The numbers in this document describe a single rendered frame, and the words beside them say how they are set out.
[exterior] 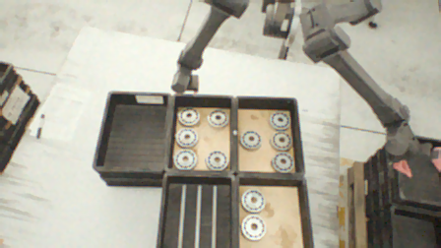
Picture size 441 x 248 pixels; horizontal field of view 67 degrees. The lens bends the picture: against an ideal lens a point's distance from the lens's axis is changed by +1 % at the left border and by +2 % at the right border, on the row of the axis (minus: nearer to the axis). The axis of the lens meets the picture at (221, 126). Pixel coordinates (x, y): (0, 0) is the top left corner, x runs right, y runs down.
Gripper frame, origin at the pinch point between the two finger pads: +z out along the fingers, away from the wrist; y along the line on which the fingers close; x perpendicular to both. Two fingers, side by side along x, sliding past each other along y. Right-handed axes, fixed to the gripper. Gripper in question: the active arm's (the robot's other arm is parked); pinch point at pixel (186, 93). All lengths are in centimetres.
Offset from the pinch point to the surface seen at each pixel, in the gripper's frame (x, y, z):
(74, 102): 14, -63, 36
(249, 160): -21.0, 29.5, 22.8
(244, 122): -0.7, 27.3, 23.3
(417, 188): -19, 127, 57
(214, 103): 6.9, 11.9, 19.4
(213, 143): -12.8, 12.3, 22.9
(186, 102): 6.8, -1.7, 19.4
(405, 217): -33, 123, 68
